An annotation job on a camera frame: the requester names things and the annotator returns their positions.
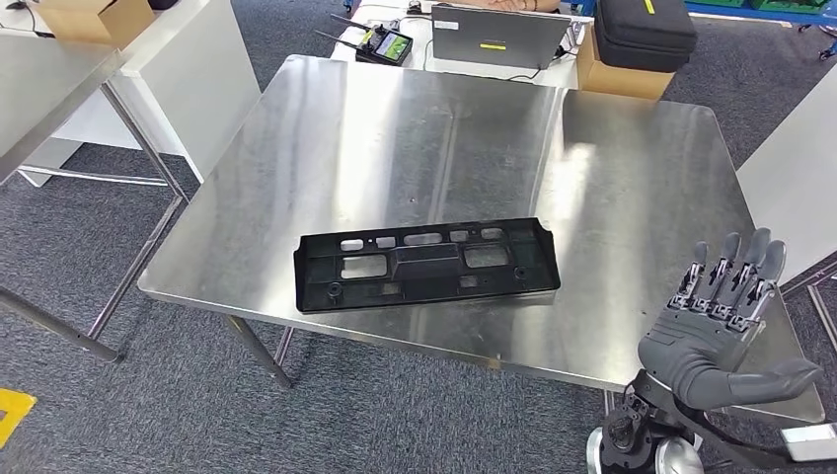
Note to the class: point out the black plastic panel part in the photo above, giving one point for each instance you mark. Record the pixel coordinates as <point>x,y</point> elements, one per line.
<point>425,261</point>

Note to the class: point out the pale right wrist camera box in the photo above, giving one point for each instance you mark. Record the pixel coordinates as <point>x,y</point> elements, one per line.
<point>811,443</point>

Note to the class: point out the dark grey camera bracket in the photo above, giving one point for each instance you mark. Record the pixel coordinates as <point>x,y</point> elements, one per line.
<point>719,439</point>

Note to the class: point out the person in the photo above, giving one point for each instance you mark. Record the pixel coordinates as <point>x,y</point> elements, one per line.
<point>523,4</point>

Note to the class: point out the white board panel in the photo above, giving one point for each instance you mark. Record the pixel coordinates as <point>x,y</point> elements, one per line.
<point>798,170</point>

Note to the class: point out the black remote controller with screen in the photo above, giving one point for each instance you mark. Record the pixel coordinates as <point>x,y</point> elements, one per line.
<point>386,46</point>

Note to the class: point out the open brown cardboard box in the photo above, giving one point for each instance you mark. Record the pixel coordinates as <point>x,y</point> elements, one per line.
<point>98,19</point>

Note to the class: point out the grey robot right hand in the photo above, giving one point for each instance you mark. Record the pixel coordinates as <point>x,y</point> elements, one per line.
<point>693,353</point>

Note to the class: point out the yellow floor tape square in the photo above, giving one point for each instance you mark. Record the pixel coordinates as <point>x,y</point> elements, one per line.
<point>13,409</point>

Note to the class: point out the black hard carry case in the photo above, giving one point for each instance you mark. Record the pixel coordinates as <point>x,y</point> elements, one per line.
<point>644,33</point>

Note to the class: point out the stainless steel workbench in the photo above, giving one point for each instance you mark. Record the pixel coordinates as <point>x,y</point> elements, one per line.
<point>458,163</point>

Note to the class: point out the grey laptop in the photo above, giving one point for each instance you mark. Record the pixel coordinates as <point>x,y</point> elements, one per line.
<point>497,36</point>

